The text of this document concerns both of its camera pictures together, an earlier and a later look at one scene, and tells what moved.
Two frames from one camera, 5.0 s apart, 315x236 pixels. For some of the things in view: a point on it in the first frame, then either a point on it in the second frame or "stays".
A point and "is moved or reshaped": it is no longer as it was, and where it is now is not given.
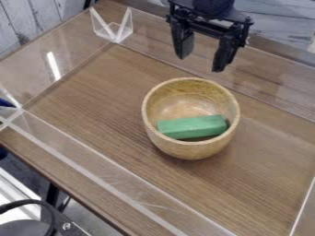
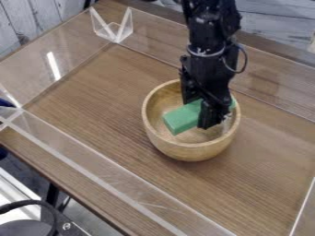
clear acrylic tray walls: (205, 149) stays
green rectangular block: (190, 126) is moved or reshaped
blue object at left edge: (7, 103) stays
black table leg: (53, 194) stays
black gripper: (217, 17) to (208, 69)
